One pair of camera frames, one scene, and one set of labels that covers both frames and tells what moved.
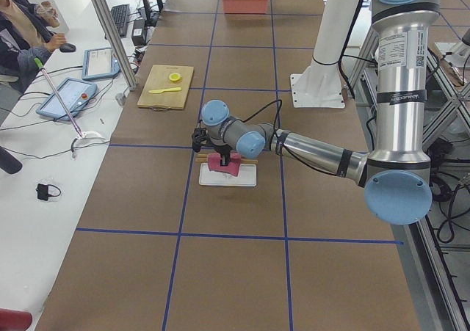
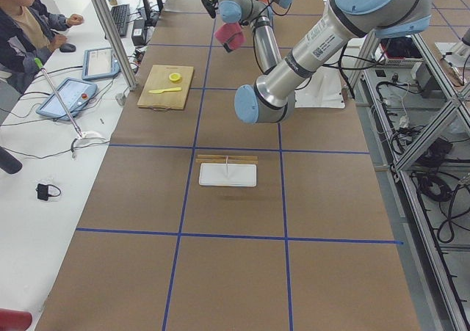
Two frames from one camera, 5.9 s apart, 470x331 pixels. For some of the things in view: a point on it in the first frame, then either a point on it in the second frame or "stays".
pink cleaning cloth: [232, 168] to [231, 34]
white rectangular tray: [246, 176] stays
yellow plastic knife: [161, 91] stays
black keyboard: [121, 16] stays
